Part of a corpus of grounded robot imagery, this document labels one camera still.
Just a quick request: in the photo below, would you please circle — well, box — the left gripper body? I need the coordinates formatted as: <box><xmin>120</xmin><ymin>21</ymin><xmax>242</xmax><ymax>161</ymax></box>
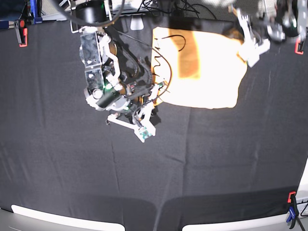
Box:
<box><xmin>238</xmin><ymin>30</ymin><xmax>270</xmax><ymax>57</ymax></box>

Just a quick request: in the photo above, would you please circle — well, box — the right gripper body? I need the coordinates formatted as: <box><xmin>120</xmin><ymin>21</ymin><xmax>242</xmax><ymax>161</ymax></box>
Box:
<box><xmin>115</xmin><ymin>81</ymin><xmax>168</xmax><ymax>120</ymax></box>

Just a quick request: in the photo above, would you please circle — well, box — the yellow t-shirt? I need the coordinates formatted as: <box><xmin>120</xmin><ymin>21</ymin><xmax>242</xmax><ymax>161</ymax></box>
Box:
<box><xmin>151</xmin><ymin>27</ymin><xmax>247</xmax><ymax>109</ymax></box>

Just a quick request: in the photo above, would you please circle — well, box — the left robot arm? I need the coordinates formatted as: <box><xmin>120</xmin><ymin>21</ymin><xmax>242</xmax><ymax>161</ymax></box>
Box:
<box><xmin>223</xmin><ymin>0</ymin><xmax>308</xmax><ymax>67</ymax></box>

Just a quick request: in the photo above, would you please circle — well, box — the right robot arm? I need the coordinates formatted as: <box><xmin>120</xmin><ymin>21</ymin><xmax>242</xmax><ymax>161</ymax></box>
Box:
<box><xmin>69</xmin><ymin>0</ymin><xmax>169</xmax><ymax>140</ymax></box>

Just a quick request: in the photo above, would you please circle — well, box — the right red black clamp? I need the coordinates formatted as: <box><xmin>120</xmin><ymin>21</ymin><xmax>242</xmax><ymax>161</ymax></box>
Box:
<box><xmin>295</xmin><ymin>37</ymin><xmax>306</xmax><ymax>55</ymax></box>

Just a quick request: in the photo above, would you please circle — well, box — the red black clamp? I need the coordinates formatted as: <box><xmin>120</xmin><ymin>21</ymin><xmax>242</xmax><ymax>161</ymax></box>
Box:
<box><xmin>295</xmin><ymin>37</ymin><xmax>306</xmax><ymax>55</ymax></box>
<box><xmin>14</xmin><ymin>19</ymin><xmax>28</xmax><ymax>48</ymax></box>

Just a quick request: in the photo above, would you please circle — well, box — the black table cloth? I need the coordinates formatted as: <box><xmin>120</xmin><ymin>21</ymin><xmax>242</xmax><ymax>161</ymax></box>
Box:
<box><xmin>0</xmin><ymin>22</ymin><xmax>308</xmax><ymax>231</ymax></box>

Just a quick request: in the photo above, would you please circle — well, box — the left red black clamp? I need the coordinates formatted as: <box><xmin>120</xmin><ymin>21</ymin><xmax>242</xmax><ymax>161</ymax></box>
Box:
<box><xmin>14</xmin><ymin>19</ymin><xmax>28</xmax><ymax>48</ymax></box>

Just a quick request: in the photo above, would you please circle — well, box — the blue red clamp bottom right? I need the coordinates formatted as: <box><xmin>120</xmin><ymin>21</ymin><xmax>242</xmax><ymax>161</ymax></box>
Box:
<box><xmin>286</xmin><ymin>191</ymin><xmax>298</xmax><ymax>230</ymax></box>

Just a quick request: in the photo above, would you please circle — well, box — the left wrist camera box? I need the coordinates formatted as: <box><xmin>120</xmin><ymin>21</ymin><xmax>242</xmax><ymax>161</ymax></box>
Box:
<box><xmin>239</xmin><ymin>47</ymin><xmax>260</xmax><ymax>67</ymax></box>

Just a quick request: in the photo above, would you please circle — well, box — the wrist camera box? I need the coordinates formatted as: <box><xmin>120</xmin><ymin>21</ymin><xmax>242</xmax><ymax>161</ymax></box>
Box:
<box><xmin>239</xmin><ymin>47</ymin><xmax>260</xmax><ymax>67</ymax></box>
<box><xmin>134</xmin><ymin>119</ymin><xmax>156</xmax><ymax>143</ymax></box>

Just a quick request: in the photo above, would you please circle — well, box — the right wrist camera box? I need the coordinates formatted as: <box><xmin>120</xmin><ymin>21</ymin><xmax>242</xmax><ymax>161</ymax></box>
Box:
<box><xmin>134</xmin><ymin>119</ymin><xmax>156</xmax><ymax>143</ymax></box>

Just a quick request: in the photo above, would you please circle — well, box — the black cable bundle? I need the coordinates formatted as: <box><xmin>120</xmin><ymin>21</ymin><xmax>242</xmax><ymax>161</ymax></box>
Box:
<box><xmin>110</xmin><ymin>0</ymin><xmax>217</xmax><ymax>17</ymax></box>

